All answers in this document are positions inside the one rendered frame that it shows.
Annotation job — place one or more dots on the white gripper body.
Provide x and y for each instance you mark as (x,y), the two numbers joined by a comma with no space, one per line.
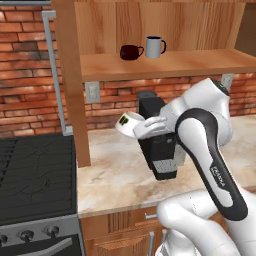
(150,127)

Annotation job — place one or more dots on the dark red mug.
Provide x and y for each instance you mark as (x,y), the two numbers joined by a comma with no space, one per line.
(129,52)

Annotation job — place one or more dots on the wooden cupboard door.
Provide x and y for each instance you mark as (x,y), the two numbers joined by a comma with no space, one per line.
(116,246)

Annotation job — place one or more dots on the white mug with dark print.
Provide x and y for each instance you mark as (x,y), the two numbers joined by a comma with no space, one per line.
(126,124)

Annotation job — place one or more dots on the grey wall plate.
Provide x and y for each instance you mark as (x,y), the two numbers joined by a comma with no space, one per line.
(228,80)
(92,92)

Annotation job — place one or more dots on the wooden drawer front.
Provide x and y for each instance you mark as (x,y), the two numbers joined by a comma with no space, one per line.
(116,221)

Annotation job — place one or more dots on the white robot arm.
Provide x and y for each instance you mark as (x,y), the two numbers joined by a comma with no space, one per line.
(203,110)

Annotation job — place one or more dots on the black stove knob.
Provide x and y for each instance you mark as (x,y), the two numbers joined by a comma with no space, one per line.
(52,231)
(3,239)
(26,236)

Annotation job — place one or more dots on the open wooden cabinet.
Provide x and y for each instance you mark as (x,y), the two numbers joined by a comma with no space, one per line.
(71,83)

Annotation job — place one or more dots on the black and grey stove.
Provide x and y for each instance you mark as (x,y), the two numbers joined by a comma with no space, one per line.
(35,180)

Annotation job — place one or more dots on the black coffee machine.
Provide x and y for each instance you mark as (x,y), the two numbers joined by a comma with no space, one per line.
(160,151)

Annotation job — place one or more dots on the grey range hood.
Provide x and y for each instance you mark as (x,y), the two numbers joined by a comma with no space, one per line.
(23,2)

